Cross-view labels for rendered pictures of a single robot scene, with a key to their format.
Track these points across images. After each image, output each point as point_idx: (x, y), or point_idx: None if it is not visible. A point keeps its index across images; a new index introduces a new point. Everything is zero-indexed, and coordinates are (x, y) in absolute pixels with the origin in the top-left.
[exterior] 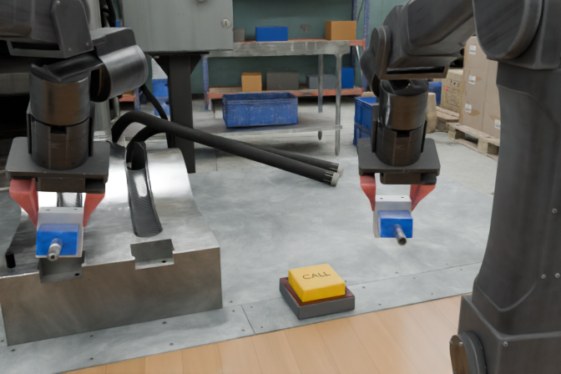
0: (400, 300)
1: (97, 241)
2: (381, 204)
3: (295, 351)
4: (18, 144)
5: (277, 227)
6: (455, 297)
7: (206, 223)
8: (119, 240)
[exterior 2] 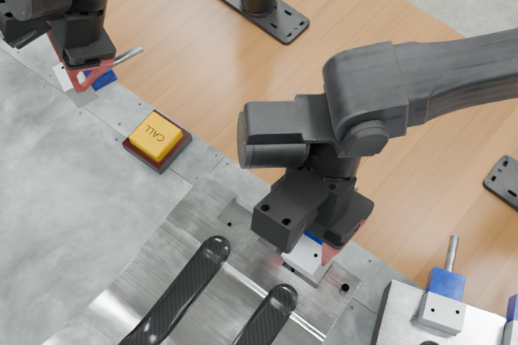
0: (125, 95)
1: (262, 272)
2: (85, 78)
3: (225, 124)
4: (348, 225)
5: (28, 259)
6: None
7: (168, 216)
8: (247, 256)
